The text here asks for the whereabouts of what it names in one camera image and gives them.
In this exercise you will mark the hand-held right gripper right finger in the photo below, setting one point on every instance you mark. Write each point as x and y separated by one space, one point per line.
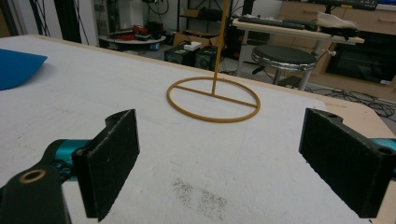
345 161

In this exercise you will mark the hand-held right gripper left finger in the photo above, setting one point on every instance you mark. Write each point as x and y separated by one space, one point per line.
107 165

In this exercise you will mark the round black stool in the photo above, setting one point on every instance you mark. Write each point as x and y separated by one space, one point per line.
283 57

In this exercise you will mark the round white low table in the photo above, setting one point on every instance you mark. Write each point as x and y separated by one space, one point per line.
132 40

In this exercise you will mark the blue sheet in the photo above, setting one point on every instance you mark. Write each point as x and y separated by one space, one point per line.
15 68

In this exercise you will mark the black box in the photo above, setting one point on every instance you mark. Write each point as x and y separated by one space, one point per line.
190 56

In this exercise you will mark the beige cloth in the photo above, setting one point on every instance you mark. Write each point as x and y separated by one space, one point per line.
334 21

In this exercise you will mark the wooden cabinet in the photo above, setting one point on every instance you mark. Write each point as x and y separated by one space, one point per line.
342 18

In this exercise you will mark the white power adapter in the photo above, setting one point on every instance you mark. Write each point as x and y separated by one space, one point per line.
192 46

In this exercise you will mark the white desk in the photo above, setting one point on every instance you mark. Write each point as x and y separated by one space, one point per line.
280 31

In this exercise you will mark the black metal stand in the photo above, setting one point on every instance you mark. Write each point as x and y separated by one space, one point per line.
67 20

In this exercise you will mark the cardboard box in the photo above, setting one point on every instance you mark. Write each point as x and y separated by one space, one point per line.
193 39

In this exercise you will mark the black keyboard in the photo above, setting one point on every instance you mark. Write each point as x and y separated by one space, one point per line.
269 22

